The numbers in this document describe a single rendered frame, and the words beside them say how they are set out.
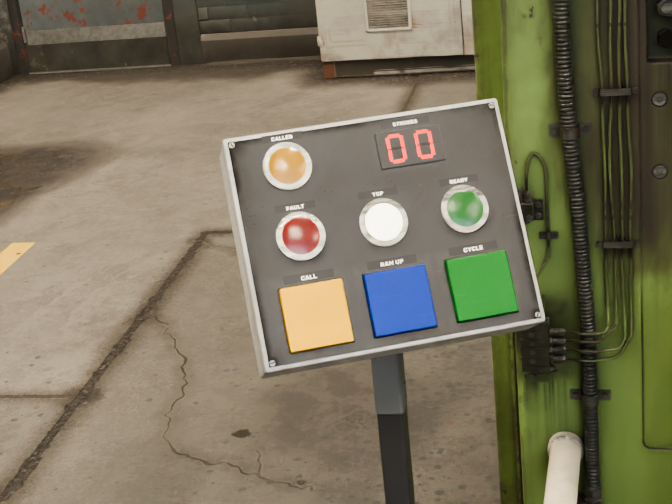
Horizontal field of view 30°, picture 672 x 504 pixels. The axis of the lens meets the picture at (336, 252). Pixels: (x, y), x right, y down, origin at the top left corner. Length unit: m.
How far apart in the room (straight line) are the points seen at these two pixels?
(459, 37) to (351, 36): 0.59
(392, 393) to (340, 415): 1.73
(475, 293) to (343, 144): 0.24
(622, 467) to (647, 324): 0.23
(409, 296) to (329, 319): 0.10
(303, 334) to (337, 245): 0.11
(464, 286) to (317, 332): 0.18
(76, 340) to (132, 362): 0.29
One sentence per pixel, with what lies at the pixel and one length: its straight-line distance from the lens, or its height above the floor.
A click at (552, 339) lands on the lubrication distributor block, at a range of 1.81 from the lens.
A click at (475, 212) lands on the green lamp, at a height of 1.08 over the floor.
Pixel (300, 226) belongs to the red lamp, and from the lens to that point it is 1.46.
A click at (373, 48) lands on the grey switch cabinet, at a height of 0.16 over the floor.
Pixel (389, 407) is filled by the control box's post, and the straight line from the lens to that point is 1.65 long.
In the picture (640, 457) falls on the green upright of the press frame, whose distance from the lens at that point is 1.93.
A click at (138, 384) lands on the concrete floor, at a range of 3.69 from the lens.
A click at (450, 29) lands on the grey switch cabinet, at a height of 0.25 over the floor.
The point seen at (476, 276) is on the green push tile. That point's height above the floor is 1.02.
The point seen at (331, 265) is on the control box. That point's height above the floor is 1.05.
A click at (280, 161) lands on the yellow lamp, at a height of 1.17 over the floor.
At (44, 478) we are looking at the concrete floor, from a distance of 3.31.
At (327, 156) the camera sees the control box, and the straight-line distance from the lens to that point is 1.49.
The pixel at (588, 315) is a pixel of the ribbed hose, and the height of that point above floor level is 0.84.
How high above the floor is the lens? 1.59
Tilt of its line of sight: 21 degrees down
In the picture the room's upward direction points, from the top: 6 degrees counter-clockwise
